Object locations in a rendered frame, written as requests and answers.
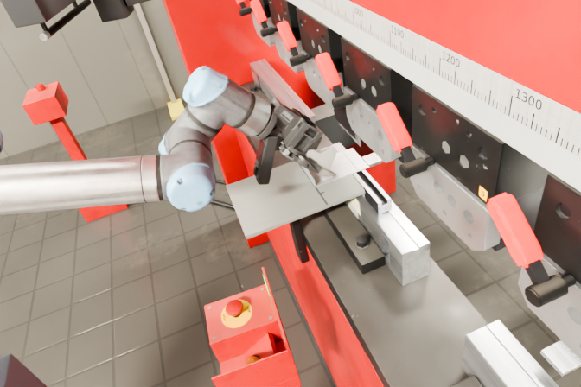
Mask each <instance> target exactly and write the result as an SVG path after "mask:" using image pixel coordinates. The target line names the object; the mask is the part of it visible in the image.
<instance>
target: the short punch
mask: <svg viewBox="0 0 581 387"><path fill-rule="evenodd" d="M334 114H335V119H336V120H337V121H338V122H339V125H340V126H341V127H342V128H343V129H344V130H345V131H346V132H347V133H348V134H349V135H350V136H351V137H352V138H353V139H354V140H355V141H356V142H357V143H358V145H359V146H360V147H361V139H360V138H359V137H358V136H357V135H356V134H355V132H354V131H353V130H352V128H351V126H350V123H349V121H348V118H347V111H346V109H345V108H344V107H342V108H340V109H337V110H336V109H334Z"/></svg>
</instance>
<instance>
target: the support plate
mask: <svg viewBox="0 0 581 387"><path fill-rule="evenodd" d="M226 188H227V191H228V193H229V196H230V198H231V201H232V203H233V207H234V209H235V212H236V213H237V216H238V218H239V222H240V224H241V226H242V229H243V231H244V233H245V235H246V239H249V238H253V237H255V236H258V235H259V234H262V233H265V232H268V231H270V230H273V229H275V228H278V227H280V226H282V225H286V224H289V223H290V222H293V221H296V220H298V219H301V218H304V217H306V216H309V215H311V214H313V213H317V212H320V211H321V210H324V209H327V208H329V207H332V206H335V205H337V204H340V203H342V202H344V201H347V200H351V199H353V198H355V197H358V196H360V195H363V194H364V193H365V189H364V188H363V187H362V186H361V184H360V183H359V182H358V181H357V180H356V179H355V178H354V177H353V176H352V175H351V174H350V175H347V176H345V177H342V178H340V179H337V180H335V181H331V182H328V183H326V184H323V185H321V186H319V187H317V189H318V190H319V192H320V193H321V192H324V193H321V195H322V196H323V198H324V199H325V200H326V201H327V203H328V205H326V204H325V202H324V201H323V199H322V197H321V196H320V194H319V193H318V192H317V191H316V189H315V188H314V186H313V185H312V183H311V182H310V180H309V178H308V177H307V175H306V174H305V173H304V171H303V170H302V169H301V167H300V166H299V164H298V163H297V162H294V161H293V162H289V163H286V164H284V165H282V166H279V167H276V168H273V169H272V170H271V178H270V182H269V184H267V185H259V184H258V182H257V180H256V178H255V175H253V176H251V177H248V178H245V179H243V180H241V181H236V182H234V183H232V184H229V185H226Z"/></svg>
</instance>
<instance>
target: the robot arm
mask: <svg viewBox="0 0 581 387"><path fill-rule="evenodd" d="M183 99H184V100H185V101H186V102H187V103H188V105H187V106H186V108H185V109H184V111H183V112H182V114H181V115H180V116H179V118H178V119H177V120H176V121H175V122H174V124H173V125H172V127H171V128H170V129H169V130H168V131H167V132H166V133H165V135H164V137H163V140H162V141H161V143H160V144H159V153H160V154H161V155H143V156H130V157H117V158H104V159H92V160H78V161H65V162H40V163H27V164H14V165H1V166H0V215H6V214H16V213H34V212H45V211H54V210H64V209H74V208H83V207H94V206H112V205H122V204H131V203H142V202H151V201H160V200H169V201H170V203H171V204H172V205H173V206H174V207H176V208H177V209H182V210H185V211H186V212H194V211H198V210H201V209H202V208H204V207H206V206H207V205H209V204H210V202H211V201H212V200H213V198H214V195H215V181H216V176H215V172H214V165H213V158H212V150H211V142H212V141H213V139H214V138H215V137H216V135H217V134H218V133H219V132H220V130H221V129H222V127H223V125H224V124H227V125H229V126H231V127H233V128H235V129H236V130H239V131H240V132H242V133H244V134H246V135H248V136H252V137H254V138H256V139H258V140H259V146H258V151H257V156H256V161H255V166H254V170H253V173H254V175H255V178H256V180H257V182H258V184H259V185H267V184H269V182H270V178H271V170H272V165H273V161H274V156H275V152H276V150H277V151H279V150H280V152H281V153H282V154H283V155H285V156H286V157H288V158H289V159H291V160H292V161H294V162H297V163H299V164H300V165H301V166H303V167H304V168H307V169H308V170H310V171H312V172H314V173H316V174H320V175H324V176H334V177H335V176H336V173H334V172H333V171H331V170H330V167H331V165H332V163H333V161H334V159H335V156H336V152H335V150H333V149H328V150H326V151H324V152H322V153H320V152H318V151H316V150H317V148H318V146H319V143H320V142H321V140H322V134H323V133H322V132H321V131H320V130H319V129H318V128H317V127H316V124H315V123H314V122H313V121H312V120H311V119H310V118H309V117H307V116H305V115H304V114H303V113H302V112H300V111H299V110H297V109H295V108H292V109H290V108H288V107H287V106H285V105H283V104H282V103H281V102H280V101H279V100H278V99H277V98H275V97H274V98H273V99H272V101H271V102H270V103H268V102H266V101H265V100H263V99H262V98H260V97H258V96H257V95H255V94H254V93H252V92H250V91H248V90H247V89H245V88H244V87H243V86H240V85H239V84H237V83H236V82H234V81H232V80H231V79H229V78H228V77H227V76H226V75H225V74H222V73H218V72H217V71H215V70H214V69H212V68H210V67H206V66H203V67H198V68H197V69H196V70H195V71H194V72H193V73H192V74H191V75H190V77H189V78H188V82H187V84H186V85H185V87H184V90H183Z"/></svg>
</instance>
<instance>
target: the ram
mask: <svg viewBox="0 0 581 387"><path fill-rule="evenodd" d="M287 1H289V2H290V3H292V4H294V5H296V6H297V7H298V8H299V9H301V10H303V11H304V12H306V13H307V14H309V15H310V16H312V17H314V18H315V19H317V20H318V21H319V22H321V23H323V24H324V25H326V26H327V27H329V28H330V29H332V30H334V31H335V32H336V33H337V34H339V35H341V36H343V37H344V38H346V39H347V40H349V41H351V42H352V43H353V44H354V45H356V46H357V47H359V48H361V49H363V50H364V51H366V52H367V53H369V54H371V55H372V56H373V57H374V58H376V59H377V60H379V61H381V62H383V63H384V64H386V65H387V66H389V67H390V68H391V69H393V70H394V71H396V72H397V73H399V74H401V75H402V76H404V77H406V78H407V79H409V80H410V81H411V82H413V83H414V84H416V85H417V86H419V87H421V88H422V89H424V90H425V91H427V92H428V93H430V94H431V95H433V96H434V97H436V98H438V99H439V100H441V101H442V102H444V103H445V104H447V105H448V106H450V107H451V108H453V109H454V110H456V111H458V112H459V113H461V114H462V115H464V116H465V117H466V118H468V119H470V120H471V121H473V122H474V123H476V124H478V125H479V126H481V127H482V128H484V129H485V130H486V131H488V132H489V133H491V134H493V135H494V136H496V137H498V138H499V139H501V140H502V141H503V142H504V143H506V144H508V145H509V146H511V147H512V148H514V149H516V150H518V151H519V152H521V154H523V155H525V156H526V157H528V158H529V159H531V160H532V161H534V162H536V163H538V164H539V165H540V166H541V167H543V168H545V169H546V170H548V171H549V172H551V173H552V174H554V175H556V176H558V178H560V179H561V180H563V181H565V182H566V183H568V184H569V185H571V186H572V187H574V188H576V189H577V190H578V191H580V192H581V157H579V156H577V155H575V154H573V153H572V152H571V151H569V150H567V149H565V148H563V147H561V146H559V145H558V144H556V143H555V142H553V141H551V140H549V139H548V138H546V137H544V136H542V135H541V134H539V133H538V132H536V131H534V130H532V129H530V128H528V127H527V126H525V125H524V124H522V123H520V122H518V121H517V120H515V119H513V118H511V117H510V116H508V115H507V114H505V113H503V112H501V111H499V110H497V109H496V108H494V107H493V106H491V105H489V104H487V103H485V102H484V101H482V100H480V99H479V98H477V97H475V96H474V95H472V94H470V93H469V92H466V91H464V89H462V88H460V87H459V86H456V85H454V84H453V83H451V82H449V81H448V80H447V79H444V78H443V77H441V76H439V75H437V74H436V73H434V72H433V71H431V70H429V69H427V68H426V67H423V66H422V65H420V64H418V63H417V62H416V61H414V60H411V59H410V58H408V57H406V56H405V55H403V54H401V53H400V52H398V51H396V50H395V49H393V48H390V47H389V46H387V45H386V44H385V43H383V42H381V41H379V40H377V39H375V38H373V37H372V36H371V35H369V34H367V33H365V32H363V31H362V30H360V29H358V28H356V27H355V26H353V25H352V24H350V23H348V22H346V21H344V20H342V19H341V18H340V17H338V16H336V15H334V14H332V13H331V12H329V11H327V10H326V9H324V8H322V7H321V6H319V5H317V4H315V3H313V2H311V1H310V0H287ZM347 1H349V2H351V3H353V4H355V5H357V6H359V7H361V8H363V9H364V10H367V11H369V12H371V13H373V14H375V15H377V16H379V17H381V18H383V19H385V20H387V21H389V22H391V23H393V24H395V25H397V26H399V27H401V28H403V29H405V30H407V31H409V32H411V33H413V34H415V35H418V36H420V37H422V38H424V39H426V40H427V41H430V42H432V43H434V44H436V45H438V46H439V47H441V48H444V49H446V50H448V51H450V52H452V53H453V54H456V55H458V56H460V57H462V58H464V59H465V60H468V61H470V62H472V63H474V64H476V65H478V66H480V67H483V68H485V69H487V70H489V71H490V72H492V73H495V74H497V75H499V76H501V77H502V78H504V79H507V80H509V81H511V82H513V83H515V84H516V85H518V86H521V87H523V88H525V89H527V90H528V91H530V92H533V93H535V94H537V95H539V96H541V97H542V98H546V99H548V100H550V101H552V102H553V103H555V104H557V105H560V106H562V107H564V108H566V109H567V110H569V111H572V112H574V113H576V114H578V115H579V116H581V0H347Z"/></svg>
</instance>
